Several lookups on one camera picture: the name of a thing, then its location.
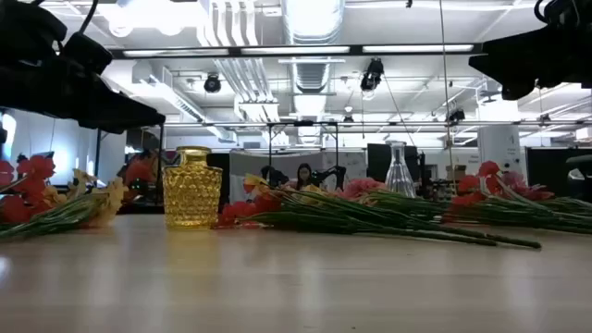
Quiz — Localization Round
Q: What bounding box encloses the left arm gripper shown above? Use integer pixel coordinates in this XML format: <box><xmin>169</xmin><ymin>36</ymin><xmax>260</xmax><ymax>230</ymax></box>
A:
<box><xmin>0</xmin><ymin>45</ymin><xmax>167</xmax><ymax>135</ymax></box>

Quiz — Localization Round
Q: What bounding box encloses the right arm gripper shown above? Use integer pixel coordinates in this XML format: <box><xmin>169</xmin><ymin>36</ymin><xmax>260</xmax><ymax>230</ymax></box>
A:
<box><xmin>468</xmin><ymin>20</ymin><xmax>592</xmax><ymax>102</ymax></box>

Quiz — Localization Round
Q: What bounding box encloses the red artificial flower bunch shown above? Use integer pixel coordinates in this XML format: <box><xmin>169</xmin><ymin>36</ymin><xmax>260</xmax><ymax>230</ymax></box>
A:
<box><xmin>0</xmin><ymin>154</ymin><xmax>59</xmax><ymax>241</ymax></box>
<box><xmin>443</xmin><ymin>160</ymin><xmax>592</xmax><ymax>235</ymax></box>
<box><xmin>215</xmin><ymin>191</ymin><xmax>542</xmax><ymax>251</ymax></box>

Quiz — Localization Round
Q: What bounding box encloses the pink artificial flower bunch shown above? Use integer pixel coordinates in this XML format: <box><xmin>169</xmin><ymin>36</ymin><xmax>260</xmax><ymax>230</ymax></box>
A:
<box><xmin>501</xmin><ymin>170</ymin><xmax>592</xmax><ymax>223</ymax></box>
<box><xmin>339</xmin><ymin>178</ymin><xmax>463</xmax><ymax>221</ymax></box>

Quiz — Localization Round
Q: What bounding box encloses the yellow glass vase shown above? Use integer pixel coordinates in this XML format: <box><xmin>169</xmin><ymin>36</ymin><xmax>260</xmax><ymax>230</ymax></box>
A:
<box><xmin>161</xmin><ymin>145</ymin><xmax>224</xmax><ymax>229</ymax></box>

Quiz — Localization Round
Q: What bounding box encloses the clear glass vase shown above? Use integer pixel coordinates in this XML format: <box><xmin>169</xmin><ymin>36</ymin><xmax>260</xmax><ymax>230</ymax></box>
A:
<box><xmin>384</xmin><ymin>141</ymin><xmax>417</xmax><ymax>199</ymax></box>

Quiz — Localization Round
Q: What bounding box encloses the black office chair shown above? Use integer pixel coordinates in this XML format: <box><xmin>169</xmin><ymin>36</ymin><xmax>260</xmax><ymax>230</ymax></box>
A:
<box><xmin>566</xmin><ymin>154</ymin><xmax>592</xmax><ymax>204</ymax></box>

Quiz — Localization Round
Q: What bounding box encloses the black background monitor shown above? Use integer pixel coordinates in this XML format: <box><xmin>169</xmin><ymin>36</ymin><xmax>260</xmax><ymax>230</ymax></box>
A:
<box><xmin>366</xmin><ymin>142</ymin><xmax>421</xmax><ymax>182</ymax></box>

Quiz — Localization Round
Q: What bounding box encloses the person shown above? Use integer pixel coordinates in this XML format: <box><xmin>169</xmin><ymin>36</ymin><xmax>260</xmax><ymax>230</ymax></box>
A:
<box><xmin>295</xmin><ymin>162</ymin><xmax>316</xmax><ymax>191</ymax></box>

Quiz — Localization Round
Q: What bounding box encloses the black aluminium table frame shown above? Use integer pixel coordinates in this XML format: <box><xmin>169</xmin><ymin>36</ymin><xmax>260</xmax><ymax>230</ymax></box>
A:
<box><xmin>155</xmin><ymin>123</ymin><xmax>166</xmax><ymax>207</ymax></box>

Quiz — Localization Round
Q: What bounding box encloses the black ceiling dome camera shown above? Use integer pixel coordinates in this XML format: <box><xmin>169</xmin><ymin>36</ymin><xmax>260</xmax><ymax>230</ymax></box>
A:
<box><xmin>203</xmin><ymin>72</ymin><xmax>223</xmax><ymax>94</ymax></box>

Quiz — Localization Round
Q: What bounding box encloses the black hanging overhead camera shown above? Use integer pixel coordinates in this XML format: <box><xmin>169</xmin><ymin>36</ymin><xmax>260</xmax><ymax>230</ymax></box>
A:
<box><xmin>359</xmin><ymin>57</ymin><xmax>386</xmax><ymax>93</ymax></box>

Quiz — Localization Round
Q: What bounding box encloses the overhead frame light bar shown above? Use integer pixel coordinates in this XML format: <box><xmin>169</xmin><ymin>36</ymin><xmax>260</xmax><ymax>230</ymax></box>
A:
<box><xmin>110</xmin><ymin>43</ymin><xmax>485</xmax><ymax>60</ymax></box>

